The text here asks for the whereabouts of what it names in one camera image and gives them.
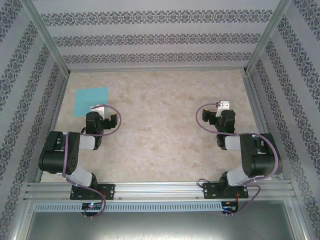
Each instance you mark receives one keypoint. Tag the small circuit board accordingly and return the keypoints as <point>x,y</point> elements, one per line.
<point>228,208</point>
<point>92,206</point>

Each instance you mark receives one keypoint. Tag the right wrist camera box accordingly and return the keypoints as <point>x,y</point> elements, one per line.
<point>223,105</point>

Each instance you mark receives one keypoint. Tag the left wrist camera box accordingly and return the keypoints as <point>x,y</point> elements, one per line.
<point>98,110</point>

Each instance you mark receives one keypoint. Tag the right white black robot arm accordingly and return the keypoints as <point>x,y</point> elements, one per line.
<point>260,160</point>

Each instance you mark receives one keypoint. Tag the aluminium frame post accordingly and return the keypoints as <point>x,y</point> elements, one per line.
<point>267,37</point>
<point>47,37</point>

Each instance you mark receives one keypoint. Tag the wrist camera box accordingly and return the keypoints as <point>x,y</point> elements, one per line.
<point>223,105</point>
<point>98,110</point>

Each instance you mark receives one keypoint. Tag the teal cloth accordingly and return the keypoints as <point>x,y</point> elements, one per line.
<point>85,100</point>

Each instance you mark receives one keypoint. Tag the grey sheet metal panel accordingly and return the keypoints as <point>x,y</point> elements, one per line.
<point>160,227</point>

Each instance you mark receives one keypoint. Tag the thin aluminium wall rail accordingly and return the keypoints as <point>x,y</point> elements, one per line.
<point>160,70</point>

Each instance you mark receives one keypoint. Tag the wide aluminium base rail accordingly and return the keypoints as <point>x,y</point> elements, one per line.
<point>160,190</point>

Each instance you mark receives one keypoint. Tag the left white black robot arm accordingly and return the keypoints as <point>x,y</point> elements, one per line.
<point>86,143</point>

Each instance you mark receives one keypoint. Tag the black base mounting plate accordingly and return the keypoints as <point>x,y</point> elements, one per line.
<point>208,191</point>
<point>110,191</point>

